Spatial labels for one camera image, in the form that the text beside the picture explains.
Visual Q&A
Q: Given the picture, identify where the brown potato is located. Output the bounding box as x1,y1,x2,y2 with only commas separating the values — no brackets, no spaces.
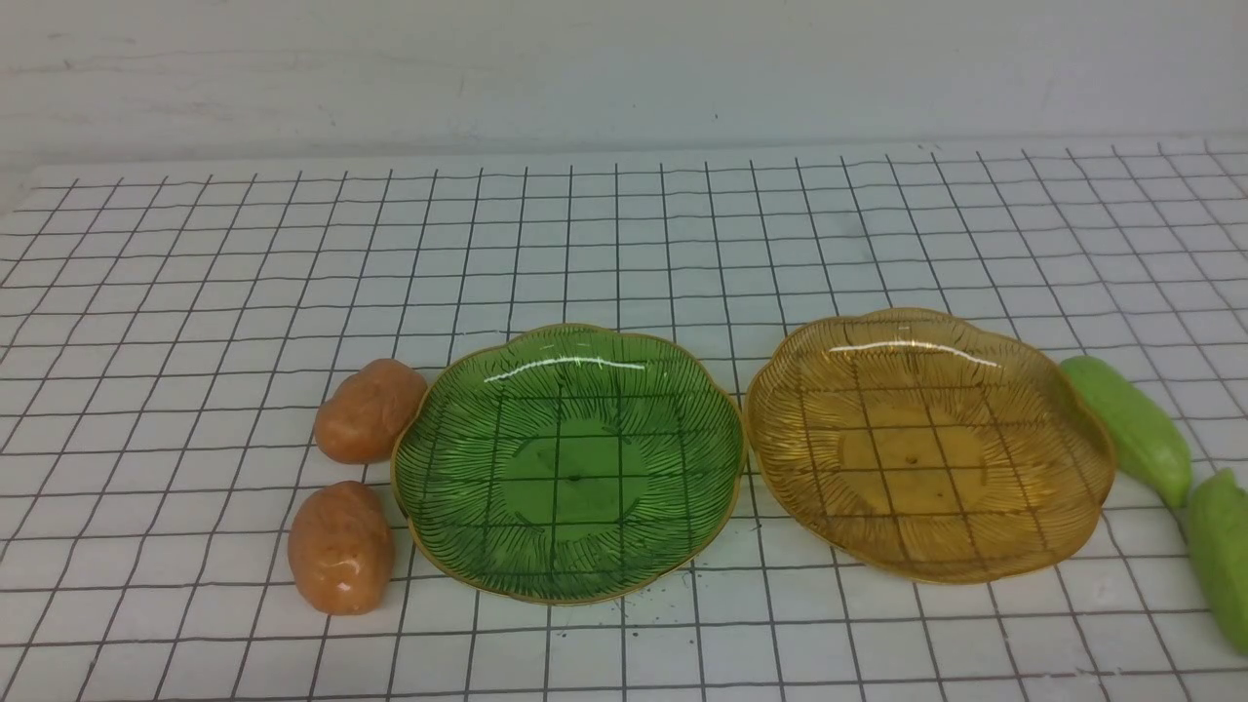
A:
313,357,428,465
287,481,394,616

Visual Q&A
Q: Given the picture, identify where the long green gourd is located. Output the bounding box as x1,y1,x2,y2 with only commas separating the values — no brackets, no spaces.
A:
1058,355,1194,510

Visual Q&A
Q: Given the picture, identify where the short green gourd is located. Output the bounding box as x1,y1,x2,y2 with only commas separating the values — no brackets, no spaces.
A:
1187,468,1247,656

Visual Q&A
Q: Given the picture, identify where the green glass plate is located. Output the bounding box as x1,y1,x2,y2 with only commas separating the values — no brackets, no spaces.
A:
389,324,749,605

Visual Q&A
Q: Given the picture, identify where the amber glass plate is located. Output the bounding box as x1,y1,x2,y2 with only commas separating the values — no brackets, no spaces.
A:
744,309,1117,585

